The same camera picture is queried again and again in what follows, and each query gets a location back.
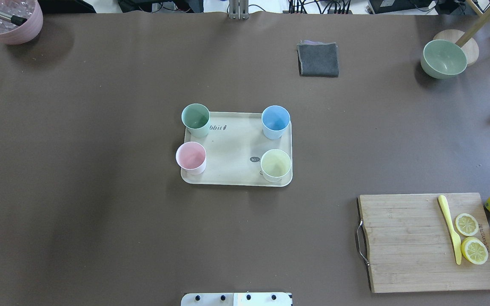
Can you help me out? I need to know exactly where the cream plastic cup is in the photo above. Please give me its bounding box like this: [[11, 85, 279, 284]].
[[260, 149, 292, 182]]

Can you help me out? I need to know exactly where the wooden cup tree stand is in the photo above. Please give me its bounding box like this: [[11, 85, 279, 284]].
[[433, 0, 490, 66]]

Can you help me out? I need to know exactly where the green bowl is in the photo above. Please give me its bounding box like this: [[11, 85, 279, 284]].
[[420, 40, 468, 79]]

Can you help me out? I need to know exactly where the lemon half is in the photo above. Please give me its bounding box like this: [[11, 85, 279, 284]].
[[461, 237, 489, 265], [455, 213, 479, 237]]

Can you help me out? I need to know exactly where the dark grey folded cloth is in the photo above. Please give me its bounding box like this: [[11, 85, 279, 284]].
[[297, 40, 339, 77]]

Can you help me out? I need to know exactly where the blue plastic cup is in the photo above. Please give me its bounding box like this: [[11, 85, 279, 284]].
[[261, 106, 291, 140]]

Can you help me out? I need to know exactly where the green plastic cup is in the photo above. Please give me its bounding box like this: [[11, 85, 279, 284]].
[[181, 103, 210, 138]]

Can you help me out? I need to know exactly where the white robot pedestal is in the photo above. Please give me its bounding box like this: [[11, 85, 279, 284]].
[[181, 292, 293, 306]]

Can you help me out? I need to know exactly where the pink plastic cup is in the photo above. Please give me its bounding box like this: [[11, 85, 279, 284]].
[[175, 141, 207, 175]]

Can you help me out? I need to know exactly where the wooden cutting board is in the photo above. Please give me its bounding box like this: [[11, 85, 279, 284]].
[[357, 193, 490, 294]]

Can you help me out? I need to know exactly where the pink bowl with ice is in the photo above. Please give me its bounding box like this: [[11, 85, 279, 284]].
[[0, 0, 43, 45]]

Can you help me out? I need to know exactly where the yellow plastic knife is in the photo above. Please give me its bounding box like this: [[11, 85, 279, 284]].
[[438, 194, 462, 265]]

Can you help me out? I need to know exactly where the cream serving tray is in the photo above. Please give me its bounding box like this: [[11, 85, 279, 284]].
[[180, 112, 293, 187]]

